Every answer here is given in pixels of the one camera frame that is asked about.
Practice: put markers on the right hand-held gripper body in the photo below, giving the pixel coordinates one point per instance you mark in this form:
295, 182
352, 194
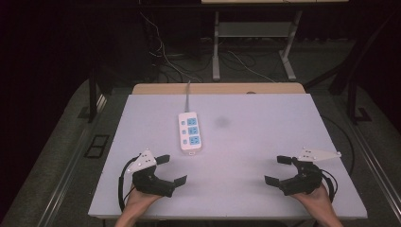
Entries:
304, 181

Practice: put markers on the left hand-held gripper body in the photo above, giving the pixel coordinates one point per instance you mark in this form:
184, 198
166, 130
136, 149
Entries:
151, 184

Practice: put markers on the person's left hand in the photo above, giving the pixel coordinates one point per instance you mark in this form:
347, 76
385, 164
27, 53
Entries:
138, 200

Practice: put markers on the person's right hand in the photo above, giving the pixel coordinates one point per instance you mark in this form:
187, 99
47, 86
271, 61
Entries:
317, 200

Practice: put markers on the white power strip blue sockets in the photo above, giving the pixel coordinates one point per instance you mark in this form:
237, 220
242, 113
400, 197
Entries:
190, 134

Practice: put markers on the black floor socket plate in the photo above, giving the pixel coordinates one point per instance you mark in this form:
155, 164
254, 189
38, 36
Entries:
96, 146

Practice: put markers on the black stand with foot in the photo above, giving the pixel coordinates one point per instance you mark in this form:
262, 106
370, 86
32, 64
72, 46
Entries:
353, 101

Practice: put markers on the wooden table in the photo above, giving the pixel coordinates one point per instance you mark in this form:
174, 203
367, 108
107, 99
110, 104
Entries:
220, 88

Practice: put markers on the black upright stand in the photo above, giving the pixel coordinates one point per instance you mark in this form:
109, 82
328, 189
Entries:
92, 94

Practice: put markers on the black slanted stand bar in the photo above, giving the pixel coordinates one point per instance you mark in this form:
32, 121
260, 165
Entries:
356, 53

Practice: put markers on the metal floor rail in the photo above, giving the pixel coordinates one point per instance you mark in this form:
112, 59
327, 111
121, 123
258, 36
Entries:
376, 164
67, 164

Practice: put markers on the grey metal desk frame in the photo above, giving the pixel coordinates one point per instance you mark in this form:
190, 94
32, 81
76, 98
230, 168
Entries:
255, 29

